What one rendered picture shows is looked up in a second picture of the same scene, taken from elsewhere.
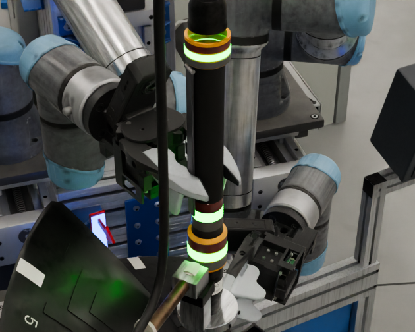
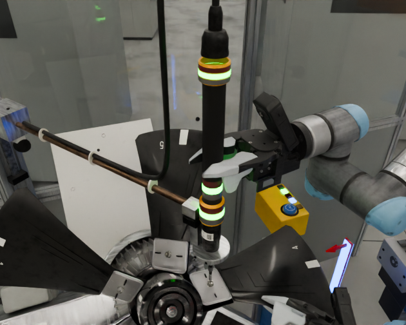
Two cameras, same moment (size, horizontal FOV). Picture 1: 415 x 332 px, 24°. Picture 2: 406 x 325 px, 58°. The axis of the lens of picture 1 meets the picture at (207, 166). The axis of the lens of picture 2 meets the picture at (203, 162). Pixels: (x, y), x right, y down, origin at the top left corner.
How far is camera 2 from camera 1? 0.99 m
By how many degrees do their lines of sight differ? 75
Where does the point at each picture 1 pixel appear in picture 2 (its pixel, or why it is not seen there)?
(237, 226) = (343, 313)
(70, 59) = (327, 112)
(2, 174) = not seen: outside the picture
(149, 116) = (268, 138)
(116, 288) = (198, 185)
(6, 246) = (385, 255)
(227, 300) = (214, 256)
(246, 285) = (283, 313)
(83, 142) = (312, 164)
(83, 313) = (176, 170)
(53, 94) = not seen: hidden behind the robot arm
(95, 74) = (310, 118)
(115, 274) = not seen: hidden behind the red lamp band
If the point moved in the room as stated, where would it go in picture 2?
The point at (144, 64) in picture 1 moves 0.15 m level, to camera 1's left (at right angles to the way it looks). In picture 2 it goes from (263, 96) to (262, 63)
